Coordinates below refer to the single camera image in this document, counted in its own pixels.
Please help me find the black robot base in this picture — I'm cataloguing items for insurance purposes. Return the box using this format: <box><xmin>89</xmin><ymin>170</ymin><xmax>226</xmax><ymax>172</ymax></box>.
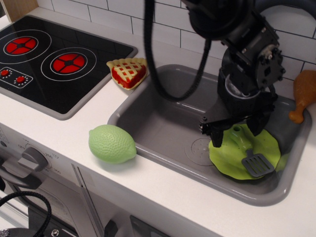
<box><xmin>0</xmin><ymin>191</ymin><xmax>77</xmax><ymax>237</ymax></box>

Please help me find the green handled grey spatula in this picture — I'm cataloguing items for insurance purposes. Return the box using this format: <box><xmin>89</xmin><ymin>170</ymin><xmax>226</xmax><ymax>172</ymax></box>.
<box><xmin>229</xmin><ymin>125</ymin><xmax>275</xmax><ymax>178</ymax></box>

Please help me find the black toy stovetop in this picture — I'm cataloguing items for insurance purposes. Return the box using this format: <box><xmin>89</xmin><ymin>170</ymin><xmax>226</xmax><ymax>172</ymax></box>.
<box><xmin>0</xmin><ymin>16</ymin><xmax>138</xmax><ymax>120</ymax></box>

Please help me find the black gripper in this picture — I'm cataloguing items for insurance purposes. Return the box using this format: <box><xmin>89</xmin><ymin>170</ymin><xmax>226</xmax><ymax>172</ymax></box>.
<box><xmin>199</xmin><ymin>85</ymin><xmax>277</xmax><ymax>148</ymax></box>

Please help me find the grey oven door handle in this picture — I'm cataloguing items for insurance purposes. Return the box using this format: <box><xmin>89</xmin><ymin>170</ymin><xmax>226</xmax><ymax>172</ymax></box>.
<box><xmin>0</xmin><ymin>159</ymin><xmax>42</xmax><ymax>190</ymax></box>

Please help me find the black faucet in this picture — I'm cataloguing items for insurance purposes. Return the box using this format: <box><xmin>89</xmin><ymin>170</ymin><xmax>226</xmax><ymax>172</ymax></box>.
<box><xmin>254</xmin><ymin>0</ymin><xmax>316</xmax><ymax>19</ymax></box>

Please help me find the grey oven knob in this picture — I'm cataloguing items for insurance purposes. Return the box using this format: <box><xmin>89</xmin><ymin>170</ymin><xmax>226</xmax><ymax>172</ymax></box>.
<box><xmin>18</xmin><ymin>147</ymin><xmax>48</xmax><ymax>172</ymax></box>

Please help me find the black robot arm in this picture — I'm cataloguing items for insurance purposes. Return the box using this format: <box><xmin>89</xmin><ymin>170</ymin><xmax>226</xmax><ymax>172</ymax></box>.
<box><xmin>185</xmin><ymin>0</ymin><xmax>285</xmax><ymax>148</ymax></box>

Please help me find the green plastic plate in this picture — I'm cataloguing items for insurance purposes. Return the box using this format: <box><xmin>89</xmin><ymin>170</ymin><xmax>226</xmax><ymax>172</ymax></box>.
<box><xmin>209</xmin><ymin>124</ymin><xmax>281</xmax><ymax>180</ymax></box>

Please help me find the brown toy chicken drumstick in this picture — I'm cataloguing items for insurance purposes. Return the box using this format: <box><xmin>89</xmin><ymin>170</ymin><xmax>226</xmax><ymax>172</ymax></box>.
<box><xmin>289</xmin><ymin>70</ymin><xmax>316</xmax><ymax>124</ymax></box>

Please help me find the black braided cable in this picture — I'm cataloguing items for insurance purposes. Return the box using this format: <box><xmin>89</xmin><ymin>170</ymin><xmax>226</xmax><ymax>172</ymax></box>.
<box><xmin>143</xmin><ymin>0</ymin><xmax>212</xmax><ymax>101</ymax></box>

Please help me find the toy pie slice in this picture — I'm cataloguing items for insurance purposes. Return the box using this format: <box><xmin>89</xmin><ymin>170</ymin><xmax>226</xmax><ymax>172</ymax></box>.
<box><xmin>106</xmin><ymin>58</ymin><xmax>148</xmax><ymax>90</ymax></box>

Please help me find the wooden side panel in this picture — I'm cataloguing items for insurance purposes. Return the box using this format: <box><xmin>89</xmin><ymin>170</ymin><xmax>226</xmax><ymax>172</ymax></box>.
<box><xmin>0</xmin><ymin>0</ymin><xmax>39</xmax><ymax>23</ymax></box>

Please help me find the grey plastic sink basin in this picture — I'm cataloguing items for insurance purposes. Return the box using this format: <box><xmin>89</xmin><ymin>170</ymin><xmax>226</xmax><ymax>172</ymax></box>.
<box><xmin>109</xmin><ymin>73</ymin><xmax>312</xmax><ymax>206</ymax></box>

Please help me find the green toy lime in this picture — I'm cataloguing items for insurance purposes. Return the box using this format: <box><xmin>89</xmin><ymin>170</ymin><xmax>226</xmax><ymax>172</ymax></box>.
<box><xmin>88</xmin><ymin>124</ymin><xmax>137</xmax><ymax>164</ymax></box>

